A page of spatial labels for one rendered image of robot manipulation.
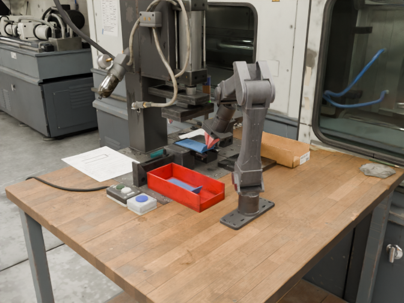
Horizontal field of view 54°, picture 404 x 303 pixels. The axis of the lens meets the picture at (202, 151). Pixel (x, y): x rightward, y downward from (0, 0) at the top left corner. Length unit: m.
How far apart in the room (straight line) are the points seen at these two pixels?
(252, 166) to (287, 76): 0.88
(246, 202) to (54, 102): 3.55
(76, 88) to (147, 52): 3.12
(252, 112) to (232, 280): 0.43
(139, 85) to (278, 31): 0.73
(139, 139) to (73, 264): 1.16
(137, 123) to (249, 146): 0.68
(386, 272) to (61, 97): 3.61
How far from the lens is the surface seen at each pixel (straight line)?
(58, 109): 4.55
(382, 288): 2.03
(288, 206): 1.29
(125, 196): 1.28
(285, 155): 1.56
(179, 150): 1.47
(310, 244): 1.13
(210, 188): 1.32
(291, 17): 1.92
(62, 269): 2.59
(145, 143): 1.66
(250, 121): 1.08
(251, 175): 1.16
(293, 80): 1.92
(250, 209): 1.19
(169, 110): 1.43
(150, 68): 1.53
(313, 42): 1.80
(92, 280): 2.46
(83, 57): 4.61
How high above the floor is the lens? 1.53
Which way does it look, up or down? 22 degrees down
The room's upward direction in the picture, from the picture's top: straight up
